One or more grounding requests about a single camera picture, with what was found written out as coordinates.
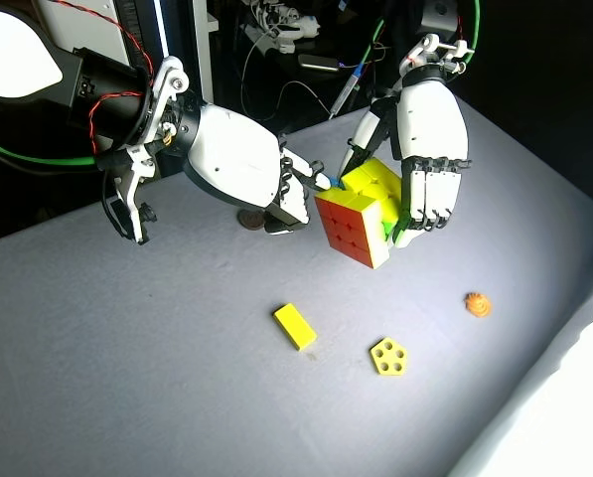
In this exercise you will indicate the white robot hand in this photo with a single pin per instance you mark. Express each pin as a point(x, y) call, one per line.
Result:
point(236, 154)
point(432, 119)

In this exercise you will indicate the Rubik's cube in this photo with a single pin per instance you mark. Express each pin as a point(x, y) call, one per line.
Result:
point(350, 233)

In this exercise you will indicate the white spare robot hand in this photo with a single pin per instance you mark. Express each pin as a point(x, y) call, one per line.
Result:
point(296, 25)

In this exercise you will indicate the brown round cookie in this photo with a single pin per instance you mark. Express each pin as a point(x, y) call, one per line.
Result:
point(249, 221)

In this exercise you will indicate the white pen-shaped tool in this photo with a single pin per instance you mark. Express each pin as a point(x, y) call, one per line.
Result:
point(343, 97)

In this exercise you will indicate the grey flat device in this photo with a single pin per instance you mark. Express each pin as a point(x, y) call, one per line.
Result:
point(318, 62)

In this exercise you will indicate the yellow rectangular block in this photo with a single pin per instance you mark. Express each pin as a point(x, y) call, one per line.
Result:
point(295, 325)

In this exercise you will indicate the orange swirl toy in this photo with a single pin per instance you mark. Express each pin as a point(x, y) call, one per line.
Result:
point(479, 305)

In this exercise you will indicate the yellow pentagon block with holes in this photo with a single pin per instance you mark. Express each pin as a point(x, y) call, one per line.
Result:
point(388, 357)

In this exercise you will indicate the grey table cloth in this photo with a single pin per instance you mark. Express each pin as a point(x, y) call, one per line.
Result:
point(127, 372)

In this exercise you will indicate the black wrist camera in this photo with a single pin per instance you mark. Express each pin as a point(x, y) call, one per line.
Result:
point(118, 216)

